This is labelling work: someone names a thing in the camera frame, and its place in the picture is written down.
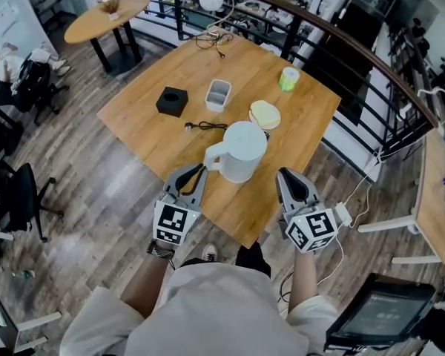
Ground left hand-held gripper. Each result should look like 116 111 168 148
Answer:
154 162 210 245

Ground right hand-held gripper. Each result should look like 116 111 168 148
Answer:
276 167 339 254

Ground white electric kettle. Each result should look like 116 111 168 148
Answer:
203 120 269 185

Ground person's right forearm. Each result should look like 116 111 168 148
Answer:
286 249 319 314

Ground person's left forearm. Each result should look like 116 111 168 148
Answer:
119 252 176 319

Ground white power adapter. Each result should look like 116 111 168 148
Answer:
334 202 354 227

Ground square wooden table white legs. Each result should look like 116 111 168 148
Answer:
96 37 342 250

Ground person's white shoe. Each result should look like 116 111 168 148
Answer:
200 242 220 264

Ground person's left leg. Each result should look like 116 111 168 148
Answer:
179 257 209 269

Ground person's leg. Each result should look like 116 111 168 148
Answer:
179 257 209 269
235 240 272 278

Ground person's right leg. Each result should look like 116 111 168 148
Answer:
235 240 272 278

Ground round pale yellow plate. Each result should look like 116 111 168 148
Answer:
248 99 282 130

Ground black square box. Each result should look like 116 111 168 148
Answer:
155 85 189 119

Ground white rectangular container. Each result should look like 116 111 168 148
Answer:
204 79 233 113

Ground person's white t-shirt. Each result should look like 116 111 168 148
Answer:
58 262 340 356

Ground long wooden desk white legs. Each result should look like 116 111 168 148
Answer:
357 127 445 266

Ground black tablet screen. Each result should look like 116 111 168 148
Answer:
323 272 437 350

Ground black metal railing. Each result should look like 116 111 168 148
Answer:
91 0 439 171

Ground black office chair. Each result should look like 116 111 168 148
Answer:
11 52 70 127
0 162 65 243

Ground round wooden table black legs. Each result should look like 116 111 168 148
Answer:
64 0 151 75

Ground small potted plant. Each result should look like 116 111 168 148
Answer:
99 0 122 20

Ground black power cord with plug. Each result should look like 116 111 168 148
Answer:
184 120 229 134

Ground dark wrist bracelet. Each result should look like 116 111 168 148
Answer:
145 238 177 261

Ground white cable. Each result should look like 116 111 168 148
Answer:
317 159 379 287

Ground black lamp cord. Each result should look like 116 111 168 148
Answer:
194 31 234 59

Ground white desk frame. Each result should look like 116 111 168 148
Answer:
13 311 62 352

